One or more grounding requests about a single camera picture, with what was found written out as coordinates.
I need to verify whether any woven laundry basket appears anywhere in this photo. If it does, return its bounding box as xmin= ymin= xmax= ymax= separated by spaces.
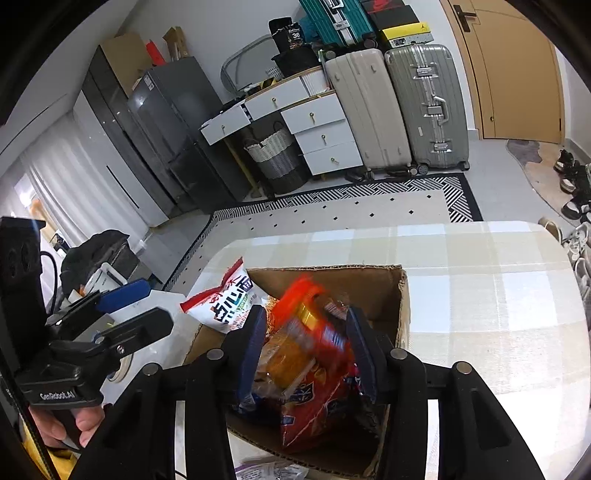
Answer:
xmin=243 ymin=121 xmax=311 ymax=195

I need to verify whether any grey purple snack bag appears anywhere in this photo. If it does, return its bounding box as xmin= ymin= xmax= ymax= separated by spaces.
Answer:
xmin=235 ymin=461 xmax=308 ymax=480

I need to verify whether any white curtain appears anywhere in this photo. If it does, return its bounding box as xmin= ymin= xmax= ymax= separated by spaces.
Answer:
xmin=1 ymin=113 xmax=149 ymax=252

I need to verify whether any brown cardboard box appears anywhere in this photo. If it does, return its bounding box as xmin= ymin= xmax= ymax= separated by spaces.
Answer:
xmin=180 ymin=259 xmax=410 ymax=478

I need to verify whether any black tall cabinet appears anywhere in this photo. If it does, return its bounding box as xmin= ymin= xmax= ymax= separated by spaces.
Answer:
xmin=82 ymin=33 xmax=197 ymax=218

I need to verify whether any patterned floor rug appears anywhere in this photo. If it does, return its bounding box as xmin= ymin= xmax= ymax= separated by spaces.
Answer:
xmin=163 ymin=173 xmax=483 ymax=295

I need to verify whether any beige suitcase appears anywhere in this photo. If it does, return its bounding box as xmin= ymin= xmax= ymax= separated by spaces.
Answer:
xmin=325 ymin=48 xmax=412 ymax=170

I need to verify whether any yellow black shoe box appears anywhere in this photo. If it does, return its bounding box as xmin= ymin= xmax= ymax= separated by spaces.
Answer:
xmin=382 ymin=22 xmax=434 ymax=48

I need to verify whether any left hand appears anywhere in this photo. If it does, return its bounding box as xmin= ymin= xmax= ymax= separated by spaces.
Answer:
xmin=29 ymin=406 xmax=105 ymax=449

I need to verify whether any dark grey refrigerator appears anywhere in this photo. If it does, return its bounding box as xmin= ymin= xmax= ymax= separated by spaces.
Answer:
xmin=128 ymin=57 xmax=250 ymax=214

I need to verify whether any grey aluminium suitcase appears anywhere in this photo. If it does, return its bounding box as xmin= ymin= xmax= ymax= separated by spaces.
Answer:
xmin=385 ymin=44 xmax=470 ymax=173

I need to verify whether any white drawer desk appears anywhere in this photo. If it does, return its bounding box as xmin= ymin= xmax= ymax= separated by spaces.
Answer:
xmin=200 ymin=66 xmax=363 ymax=176

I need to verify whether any small door mat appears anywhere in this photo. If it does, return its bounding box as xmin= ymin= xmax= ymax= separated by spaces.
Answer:
xmin=506 ymin=139 xmax=572 ymax=213

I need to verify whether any wooden door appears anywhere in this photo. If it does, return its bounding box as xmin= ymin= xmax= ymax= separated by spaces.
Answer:
xmin=441 ymin=0 xmax=564 ymax=144

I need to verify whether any large red snack bag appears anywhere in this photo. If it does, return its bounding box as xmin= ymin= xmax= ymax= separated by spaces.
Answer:
xmin=252 ymin=275 xmax=360 ymax=451

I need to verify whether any teal suitcase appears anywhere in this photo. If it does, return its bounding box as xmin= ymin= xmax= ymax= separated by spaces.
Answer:
xmin=300 ymin=0 xmax=375 ymax=46

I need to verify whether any black red shoe box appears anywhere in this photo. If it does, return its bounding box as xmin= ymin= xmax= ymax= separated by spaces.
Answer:
xmin=361 ymin=0 xmax=419 ymax=31

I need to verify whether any black bag on desk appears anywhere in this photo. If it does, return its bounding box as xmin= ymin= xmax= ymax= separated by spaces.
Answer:
xmin=269 ymin=17 xmax=320 ymax=78

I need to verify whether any white red noodle bag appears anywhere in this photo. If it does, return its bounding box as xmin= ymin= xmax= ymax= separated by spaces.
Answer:
xmin=180 ymin=258 xmax=263 ymax=334

